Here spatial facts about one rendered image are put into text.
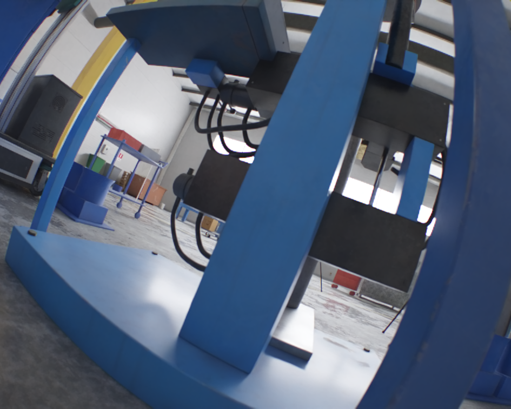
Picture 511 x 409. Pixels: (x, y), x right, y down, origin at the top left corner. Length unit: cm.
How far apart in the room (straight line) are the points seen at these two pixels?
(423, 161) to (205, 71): 90
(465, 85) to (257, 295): 49
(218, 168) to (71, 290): 57
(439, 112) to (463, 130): 79
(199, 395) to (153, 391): 10
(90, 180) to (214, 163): 141
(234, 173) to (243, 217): 31
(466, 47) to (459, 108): 7
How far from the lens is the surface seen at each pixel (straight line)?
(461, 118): 25
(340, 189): 143
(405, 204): 84
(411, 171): 87
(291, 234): 55
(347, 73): 71
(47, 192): 129
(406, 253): 82
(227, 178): 86
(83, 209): 211
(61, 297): 70
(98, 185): 215
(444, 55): 708
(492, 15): 34
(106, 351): 61
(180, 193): 110
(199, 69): 122
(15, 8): 124
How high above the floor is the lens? 38
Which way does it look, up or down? 7 degrees up
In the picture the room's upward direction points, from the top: 23 degrees clockwise
